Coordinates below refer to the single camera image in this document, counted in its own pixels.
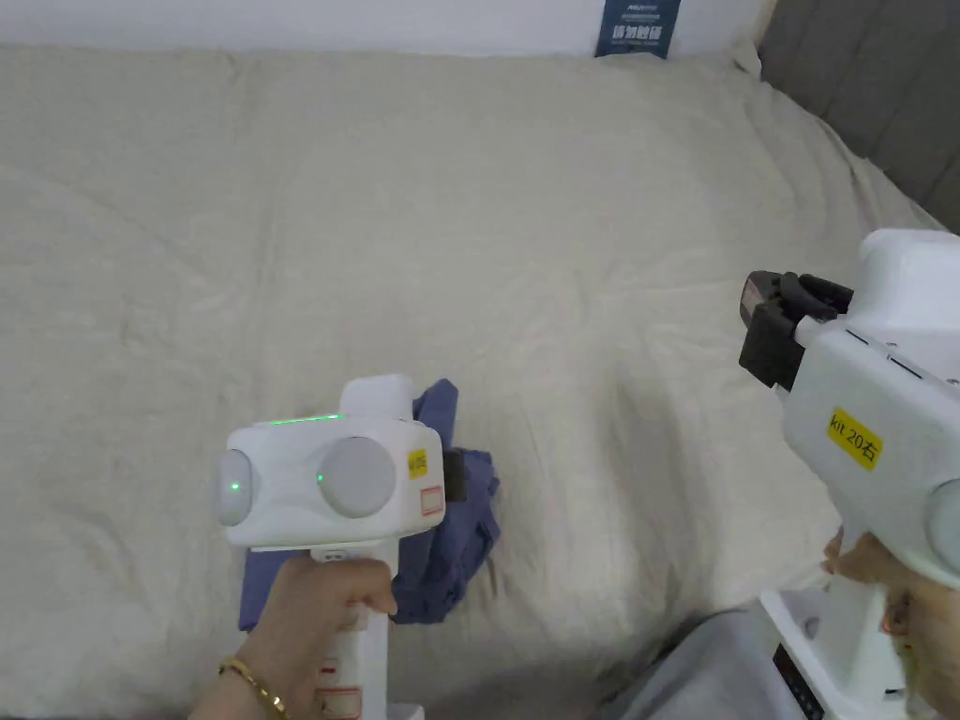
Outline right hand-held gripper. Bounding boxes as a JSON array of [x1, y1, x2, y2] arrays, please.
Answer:
[[738, 228, 960, 720]]

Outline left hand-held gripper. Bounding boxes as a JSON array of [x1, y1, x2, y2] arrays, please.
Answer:
[[212, 374, 467, 720]]

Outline dark blue shirt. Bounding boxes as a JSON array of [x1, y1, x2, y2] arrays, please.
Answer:
[[238, 378, 503, 633]]

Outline person's left forearm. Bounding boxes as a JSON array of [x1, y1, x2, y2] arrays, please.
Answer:
[[187, 658, 293, 720]]

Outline person's left hand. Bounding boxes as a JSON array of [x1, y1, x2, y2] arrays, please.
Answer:
[[223, 558, 399, 720]]

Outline person's right hand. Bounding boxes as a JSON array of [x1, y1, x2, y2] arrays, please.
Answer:
[[821, 526, 960, 720]]

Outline grey padded headboard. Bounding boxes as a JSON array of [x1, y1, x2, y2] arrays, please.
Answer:
[[756, 0, 960, 235]]

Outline bed with beige sheet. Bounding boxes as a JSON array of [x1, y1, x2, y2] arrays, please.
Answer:
[[0, 38, 953, 720]]

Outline blue sign with white print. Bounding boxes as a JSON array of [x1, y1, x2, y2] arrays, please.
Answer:
[[593, 0, 675, 60]]

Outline white device with black panel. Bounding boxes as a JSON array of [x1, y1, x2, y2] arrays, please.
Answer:
[[759, 587, 925, 720]]

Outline person's legs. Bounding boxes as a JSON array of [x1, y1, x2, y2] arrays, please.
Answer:
[[599, 608, 785, 720]]

